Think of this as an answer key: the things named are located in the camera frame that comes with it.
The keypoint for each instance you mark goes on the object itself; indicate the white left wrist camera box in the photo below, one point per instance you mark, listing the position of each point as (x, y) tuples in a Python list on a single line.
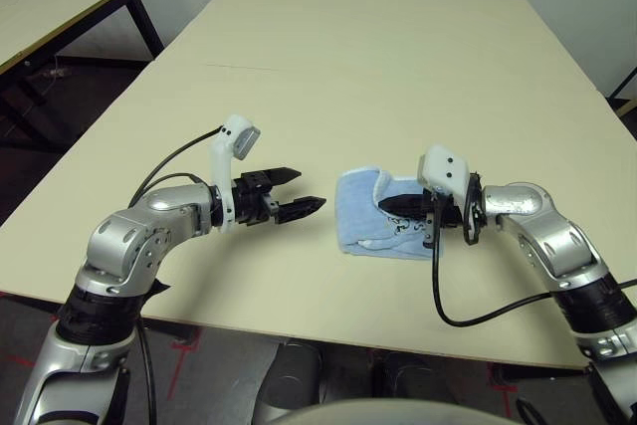
[(239, 134)]

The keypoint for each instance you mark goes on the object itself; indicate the blue terry towel white trim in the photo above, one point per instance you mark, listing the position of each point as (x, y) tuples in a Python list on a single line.
[(358, 216)]

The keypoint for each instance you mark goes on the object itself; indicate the robot right black foot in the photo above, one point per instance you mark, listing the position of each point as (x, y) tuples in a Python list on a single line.
[(420, 377)]

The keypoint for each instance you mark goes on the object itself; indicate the robot left black foot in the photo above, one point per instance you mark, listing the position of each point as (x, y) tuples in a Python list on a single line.
[(293, 377)]

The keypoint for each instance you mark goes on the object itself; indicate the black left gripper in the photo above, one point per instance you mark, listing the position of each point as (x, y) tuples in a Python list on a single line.
[(251, 201)]

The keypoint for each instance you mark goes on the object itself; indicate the robot black foot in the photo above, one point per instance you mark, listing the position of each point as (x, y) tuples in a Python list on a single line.
[(420, 377), (293, 377)]

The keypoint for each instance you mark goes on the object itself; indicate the green cushion wooden stool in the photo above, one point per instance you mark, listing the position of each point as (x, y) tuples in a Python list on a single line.
[(628, 107)]

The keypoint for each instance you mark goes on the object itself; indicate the black tripod stand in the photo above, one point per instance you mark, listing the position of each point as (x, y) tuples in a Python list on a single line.
[(622, 82)]

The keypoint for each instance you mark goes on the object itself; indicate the white floor power strip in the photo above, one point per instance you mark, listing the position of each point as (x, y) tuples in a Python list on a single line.
[(57, 72)]

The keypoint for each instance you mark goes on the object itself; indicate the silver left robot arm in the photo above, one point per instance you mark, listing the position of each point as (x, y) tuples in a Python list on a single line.
[(129, 241)]

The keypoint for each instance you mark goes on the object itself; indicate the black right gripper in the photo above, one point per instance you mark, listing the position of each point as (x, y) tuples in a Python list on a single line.
[(448, 213)]

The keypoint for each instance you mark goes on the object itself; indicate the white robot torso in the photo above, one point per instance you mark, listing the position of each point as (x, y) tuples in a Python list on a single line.
[(388, 417)]

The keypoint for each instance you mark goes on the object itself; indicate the side table black legs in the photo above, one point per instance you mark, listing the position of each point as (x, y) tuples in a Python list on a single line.
[(147, 22)]

